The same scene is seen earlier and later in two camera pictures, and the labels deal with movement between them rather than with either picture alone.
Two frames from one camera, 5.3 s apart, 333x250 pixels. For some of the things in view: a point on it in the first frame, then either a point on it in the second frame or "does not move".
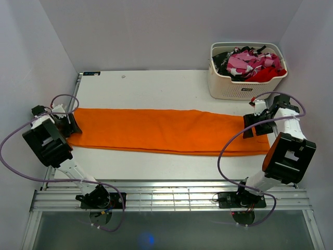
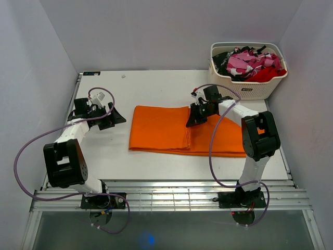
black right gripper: [251, 119] -> [194, 118]
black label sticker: [91, 73] does not move
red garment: [267, 74] does not move
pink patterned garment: [246, 63] does not move
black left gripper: [71, 128] -> [110, 121]
